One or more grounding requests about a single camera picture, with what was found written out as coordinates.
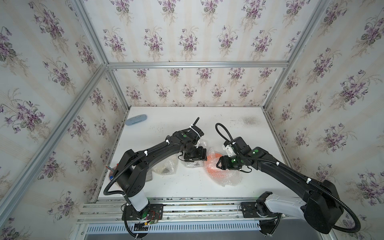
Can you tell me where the middle bubble wrapped plate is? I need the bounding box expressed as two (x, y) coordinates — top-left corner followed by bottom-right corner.
(181, 140), (208, 169)

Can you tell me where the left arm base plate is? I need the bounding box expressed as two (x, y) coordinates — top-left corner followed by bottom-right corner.
(122, 204), (164, 222)

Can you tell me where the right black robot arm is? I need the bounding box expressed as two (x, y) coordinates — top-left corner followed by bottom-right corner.
(216, 135), (361, 234)

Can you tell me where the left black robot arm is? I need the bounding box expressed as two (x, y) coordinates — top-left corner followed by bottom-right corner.
(103, 123), (207, 240)

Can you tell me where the aluminium front rail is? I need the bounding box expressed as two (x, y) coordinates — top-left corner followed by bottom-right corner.
(76, 196), (326, 225)

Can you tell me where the grey flat block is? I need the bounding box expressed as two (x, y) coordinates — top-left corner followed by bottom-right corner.
(145, 174), (153, 182)

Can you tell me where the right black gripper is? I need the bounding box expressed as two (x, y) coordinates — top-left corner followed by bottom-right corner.
(214, 154), (245, 170)

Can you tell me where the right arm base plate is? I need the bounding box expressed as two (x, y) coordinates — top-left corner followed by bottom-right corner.
(239, 202), (281, 218)

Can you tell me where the bubble wrapped plate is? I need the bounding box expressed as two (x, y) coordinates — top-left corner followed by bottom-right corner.
(152, 155), (179, 176)
(181, 140), (208, 169)

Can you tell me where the left bubble wrapped plate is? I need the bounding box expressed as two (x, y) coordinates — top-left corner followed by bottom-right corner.
(152, 155), (179, 176)

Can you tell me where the pink pen cup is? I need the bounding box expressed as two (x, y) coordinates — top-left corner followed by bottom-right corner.
(106, 165), (118, 181)

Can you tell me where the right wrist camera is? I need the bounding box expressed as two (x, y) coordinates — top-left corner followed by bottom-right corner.
(223, 142), (238, 157)

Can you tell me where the bubble wrap around orange plate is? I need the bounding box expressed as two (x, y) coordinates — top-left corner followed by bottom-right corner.
(204, 148), (243, 187)

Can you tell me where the white vented panel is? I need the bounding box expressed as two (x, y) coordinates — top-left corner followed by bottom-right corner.
(86, 220), (261, 235)

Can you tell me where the orange dinner plate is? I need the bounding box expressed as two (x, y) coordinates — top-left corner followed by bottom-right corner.
(204, 151), (230, 181)

